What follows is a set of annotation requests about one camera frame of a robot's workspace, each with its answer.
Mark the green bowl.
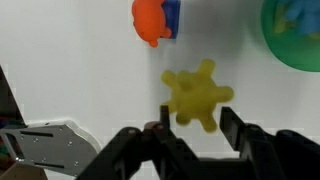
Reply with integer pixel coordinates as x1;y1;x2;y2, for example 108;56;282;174
260;0;320;73

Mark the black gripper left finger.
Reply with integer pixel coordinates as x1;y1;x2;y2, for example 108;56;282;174
75;104;204;180

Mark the blue flat block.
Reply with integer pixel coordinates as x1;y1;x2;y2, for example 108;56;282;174
161;0;182;40

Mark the orange toy figure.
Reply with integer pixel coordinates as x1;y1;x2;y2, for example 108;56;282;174
131;0;173;49

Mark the brown cardboard box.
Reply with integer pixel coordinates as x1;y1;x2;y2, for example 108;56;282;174
0;161;48;180

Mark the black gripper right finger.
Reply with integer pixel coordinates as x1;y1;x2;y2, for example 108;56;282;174
219;106;320;180

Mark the grey metal plate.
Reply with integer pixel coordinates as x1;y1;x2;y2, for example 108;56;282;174
0;120;102;178

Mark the yellow spiky toy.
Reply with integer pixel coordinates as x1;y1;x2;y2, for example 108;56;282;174
161;58;235;134

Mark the blue spiky toy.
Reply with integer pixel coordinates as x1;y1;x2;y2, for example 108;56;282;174
283;0;320;36

